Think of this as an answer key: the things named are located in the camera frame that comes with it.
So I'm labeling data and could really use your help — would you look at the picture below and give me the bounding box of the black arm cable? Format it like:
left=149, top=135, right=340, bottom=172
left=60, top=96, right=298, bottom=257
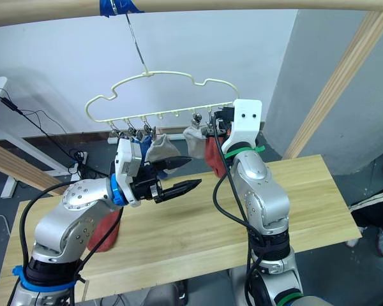
left=211, top=116, right=266, bottom=306
left=6, top=180, right=125, bottom=306

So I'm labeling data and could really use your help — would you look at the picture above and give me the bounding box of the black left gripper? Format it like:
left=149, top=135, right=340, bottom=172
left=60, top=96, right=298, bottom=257
left=130, top=156, right=203, bottom=205

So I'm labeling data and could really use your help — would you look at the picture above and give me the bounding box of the dark rounded shape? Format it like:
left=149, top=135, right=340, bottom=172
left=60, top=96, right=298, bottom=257
left=142, top=279, right=190, bottom=306

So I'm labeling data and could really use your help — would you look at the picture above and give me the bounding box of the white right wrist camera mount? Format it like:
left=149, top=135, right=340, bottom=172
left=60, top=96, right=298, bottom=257
left=221, top=99, right=264, bottom=154

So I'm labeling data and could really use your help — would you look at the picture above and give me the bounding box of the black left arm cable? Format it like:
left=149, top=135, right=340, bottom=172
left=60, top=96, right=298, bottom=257
left=6, top=180, right=125, bottom=306

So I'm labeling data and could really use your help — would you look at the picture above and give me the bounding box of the black floor cable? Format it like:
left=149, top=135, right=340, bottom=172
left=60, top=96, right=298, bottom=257
left=0, top=73, right=111, bottom=184

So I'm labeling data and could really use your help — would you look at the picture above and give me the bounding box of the wooden frame low beam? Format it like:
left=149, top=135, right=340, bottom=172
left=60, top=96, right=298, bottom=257
left=0, top=140, right=66, bottom=197

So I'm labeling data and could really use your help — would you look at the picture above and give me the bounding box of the cream plastic clip hanger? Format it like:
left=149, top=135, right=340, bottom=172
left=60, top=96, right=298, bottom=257
left=84, top=70, right=242, bottom=129

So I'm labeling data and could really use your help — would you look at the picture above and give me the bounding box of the green wrist tape band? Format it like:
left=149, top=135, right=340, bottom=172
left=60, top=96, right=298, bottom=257
left=224, top=144, right=266, bottom=159

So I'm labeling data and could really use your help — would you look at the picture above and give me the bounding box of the grey sock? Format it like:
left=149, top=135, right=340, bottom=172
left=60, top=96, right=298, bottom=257
left=146, top=133, right=182, bottom=175
left=183, top=125, right=209, bottom=159

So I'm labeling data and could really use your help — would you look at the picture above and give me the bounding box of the white floor power strip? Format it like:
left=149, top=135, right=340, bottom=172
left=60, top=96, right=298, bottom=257
left=70, top=150, right=89, bottom=175

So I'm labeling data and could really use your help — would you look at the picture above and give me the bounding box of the wooden frame slanted post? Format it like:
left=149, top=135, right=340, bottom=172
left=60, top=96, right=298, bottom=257
left=282, top=5, right=383, bottom=161

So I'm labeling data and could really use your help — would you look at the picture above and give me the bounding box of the wooden frame crossbeam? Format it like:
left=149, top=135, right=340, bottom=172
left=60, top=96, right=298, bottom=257
left=0, top=0, right=383, bottom=30

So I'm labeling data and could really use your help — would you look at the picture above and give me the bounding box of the white desk frame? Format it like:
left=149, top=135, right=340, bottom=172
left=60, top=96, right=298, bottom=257
left=0, top=76, right=76, bottom=199

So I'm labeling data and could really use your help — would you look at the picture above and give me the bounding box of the red sock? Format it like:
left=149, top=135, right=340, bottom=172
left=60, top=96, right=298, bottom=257
left=87, top=208, right=124, bottom=254
left=204, top=135, right=228, bottom=179

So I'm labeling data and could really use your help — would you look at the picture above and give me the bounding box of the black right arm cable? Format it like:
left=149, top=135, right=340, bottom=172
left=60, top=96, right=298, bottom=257
left=211, top=116, right=266, bottom=306

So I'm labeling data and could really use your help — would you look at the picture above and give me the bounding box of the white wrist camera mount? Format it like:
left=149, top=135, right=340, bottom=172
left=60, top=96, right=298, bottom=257
left=114, top=138, right=146, bottom=208
left=221, top=99, right=264, bottom=154

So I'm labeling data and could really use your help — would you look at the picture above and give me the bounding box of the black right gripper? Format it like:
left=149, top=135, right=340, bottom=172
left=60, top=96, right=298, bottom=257
left=206, top=106, right=236, bottom=139

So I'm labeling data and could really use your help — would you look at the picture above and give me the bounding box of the blue wrist ring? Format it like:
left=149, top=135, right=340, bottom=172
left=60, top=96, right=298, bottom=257
left=109, top=173, right=128, bottom=205

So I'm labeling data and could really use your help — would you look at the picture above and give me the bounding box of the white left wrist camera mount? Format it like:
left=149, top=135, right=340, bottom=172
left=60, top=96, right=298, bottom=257
left=114, top=138, right=146, bottom=208

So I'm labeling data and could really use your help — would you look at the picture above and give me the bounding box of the blue sock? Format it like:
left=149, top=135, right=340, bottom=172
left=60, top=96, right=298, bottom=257
left=130, top=135, right=167, bottom=181

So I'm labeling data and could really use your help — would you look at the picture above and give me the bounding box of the person in dark trousers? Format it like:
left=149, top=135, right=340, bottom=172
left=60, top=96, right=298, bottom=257
left=349, top=183, right=383, bottom=238

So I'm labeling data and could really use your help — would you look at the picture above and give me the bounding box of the blue tape on beam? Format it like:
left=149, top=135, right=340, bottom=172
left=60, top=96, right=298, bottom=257
left=98, top=0, right=145, bottom=18

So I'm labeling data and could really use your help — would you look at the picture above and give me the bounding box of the metal hanger hook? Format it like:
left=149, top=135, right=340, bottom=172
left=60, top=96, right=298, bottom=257
left=124, top=12, right=149, bottom=73

